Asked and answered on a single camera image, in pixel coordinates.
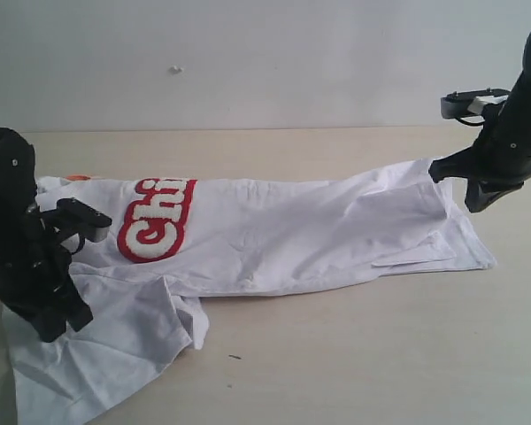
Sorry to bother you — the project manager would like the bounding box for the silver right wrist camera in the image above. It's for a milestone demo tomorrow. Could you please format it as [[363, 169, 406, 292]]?
[[440, 88, 510, 120]]

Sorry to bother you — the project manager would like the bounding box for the orange plastic tag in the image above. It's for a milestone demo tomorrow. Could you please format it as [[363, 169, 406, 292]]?
[[65, 174, 91, 182]]

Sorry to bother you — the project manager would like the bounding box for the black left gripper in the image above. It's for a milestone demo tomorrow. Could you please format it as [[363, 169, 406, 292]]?
[[0, 208, 93, 342]]

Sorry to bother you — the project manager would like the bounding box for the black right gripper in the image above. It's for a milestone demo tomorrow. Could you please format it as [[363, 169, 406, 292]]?
[[428, 105, 531, 213]]

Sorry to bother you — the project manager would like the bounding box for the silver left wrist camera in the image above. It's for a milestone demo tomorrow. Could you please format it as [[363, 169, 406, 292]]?
[[57, 197, 112, 243]]

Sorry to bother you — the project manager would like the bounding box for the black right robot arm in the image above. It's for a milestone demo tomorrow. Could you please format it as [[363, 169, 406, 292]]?
[[428, 32, 531, 213]]

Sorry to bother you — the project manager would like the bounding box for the white t-shirt red lettering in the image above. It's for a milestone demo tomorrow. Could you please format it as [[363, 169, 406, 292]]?
[[3, 159, 496, 424]]

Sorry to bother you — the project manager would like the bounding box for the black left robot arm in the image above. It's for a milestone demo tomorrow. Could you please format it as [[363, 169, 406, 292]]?
[[0, 127, 112, 343]]

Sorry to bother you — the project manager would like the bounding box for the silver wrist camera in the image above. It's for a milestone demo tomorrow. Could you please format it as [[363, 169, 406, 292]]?
[[57, 197, 112, 243], [440, 88, 510, 120]]

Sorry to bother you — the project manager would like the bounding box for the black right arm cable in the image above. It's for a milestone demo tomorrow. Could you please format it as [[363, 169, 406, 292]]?
[[450, 112, 492, 130]]

